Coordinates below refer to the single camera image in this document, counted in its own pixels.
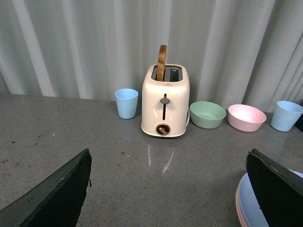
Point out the grey curtain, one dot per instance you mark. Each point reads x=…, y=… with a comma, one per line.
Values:
x=235, y=51

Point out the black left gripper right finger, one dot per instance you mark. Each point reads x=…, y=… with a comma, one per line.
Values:
x=261, y=169

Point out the light blue cup behind toaster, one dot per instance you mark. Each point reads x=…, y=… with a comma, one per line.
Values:
x=126, y=101

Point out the green bowl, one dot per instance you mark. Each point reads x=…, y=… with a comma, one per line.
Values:
x=206, y=115

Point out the pink plate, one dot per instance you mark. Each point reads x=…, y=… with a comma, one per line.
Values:
x=238, y=209

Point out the pink bowl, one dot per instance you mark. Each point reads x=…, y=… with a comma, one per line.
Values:
x=245, y=118

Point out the dark blue pot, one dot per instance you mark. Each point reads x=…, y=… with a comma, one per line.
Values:
x=299, y=123

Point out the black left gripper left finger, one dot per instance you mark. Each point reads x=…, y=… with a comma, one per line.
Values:
x=56, y=201

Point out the blue plate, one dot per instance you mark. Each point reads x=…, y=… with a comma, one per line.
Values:
x=248, y=203

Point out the cream white toaster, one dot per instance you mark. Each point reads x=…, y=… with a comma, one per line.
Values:
x=165, y=103

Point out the brown bread slice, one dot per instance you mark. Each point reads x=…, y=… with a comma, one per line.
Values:
x=161, y=63

